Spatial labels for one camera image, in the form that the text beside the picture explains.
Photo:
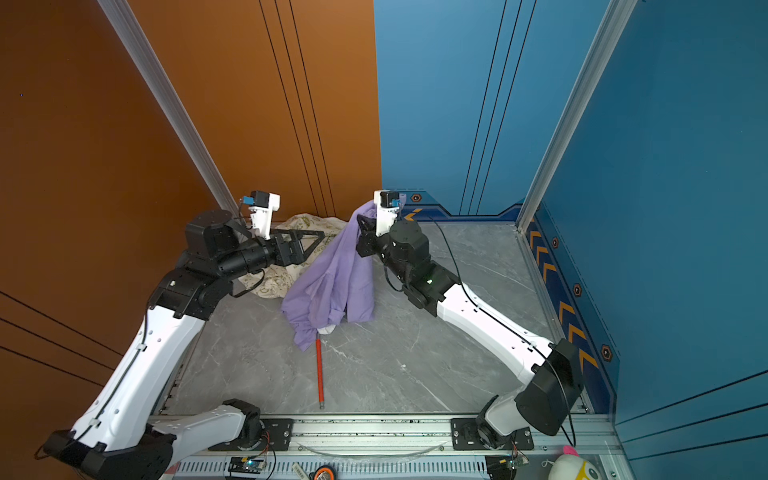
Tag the green circuit board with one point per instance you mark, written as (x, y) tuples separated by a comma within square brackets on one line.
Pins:
[(248, 467)]

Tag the purple cloth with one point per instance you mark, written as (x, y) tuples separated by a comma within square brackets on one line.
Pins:
[(337, 286)]

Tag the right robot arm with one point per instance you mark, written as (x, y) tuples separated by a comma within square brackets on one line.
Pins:
[(550, 375)]

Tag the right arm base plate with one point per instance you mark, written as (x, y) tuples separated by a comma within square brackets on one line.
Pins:
[(466, 436)]

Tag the small circuit board right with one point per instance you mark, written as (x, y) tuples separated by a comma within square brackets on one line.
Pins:
[(514, 461)]

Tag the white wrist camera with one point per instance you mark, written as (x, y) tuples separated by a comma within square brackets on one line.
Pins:
[(388, 204), (261, 206)]

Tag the red handled hex key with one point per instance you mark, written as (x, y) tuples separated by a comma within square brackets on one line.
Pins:
[(319, 368)]

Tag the white plush toy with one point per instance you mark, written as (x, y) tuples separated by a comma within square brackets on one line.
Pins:
[(571, 466)]

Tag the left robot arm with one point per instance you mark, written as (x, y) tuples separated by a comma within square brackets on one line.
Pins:
[(114, 438)]

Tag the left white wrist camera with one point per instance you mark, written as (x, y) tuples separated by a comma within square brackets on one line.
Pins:
[(261, 206)]

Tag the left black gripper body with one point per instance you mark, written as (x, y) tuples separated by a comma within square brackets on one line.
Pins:
[(285, 259)]

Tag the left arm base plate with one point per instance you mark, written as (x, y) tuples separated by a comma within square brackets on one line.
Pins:
[(276, 434)]

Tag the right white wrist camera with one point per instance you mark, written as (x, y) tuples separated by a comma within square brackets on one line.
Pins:
[(388, 204)]

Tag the orange black tape measure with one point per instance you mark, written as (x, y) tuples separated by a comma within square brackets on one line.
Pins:
[(324, 472)]

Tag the white cloth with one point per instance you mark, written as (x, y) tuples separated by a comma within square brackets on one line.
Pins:
[(326, 330)]

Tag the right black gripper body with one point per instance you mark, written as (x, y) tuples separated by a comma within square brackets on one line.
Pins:
[(373, 245)]

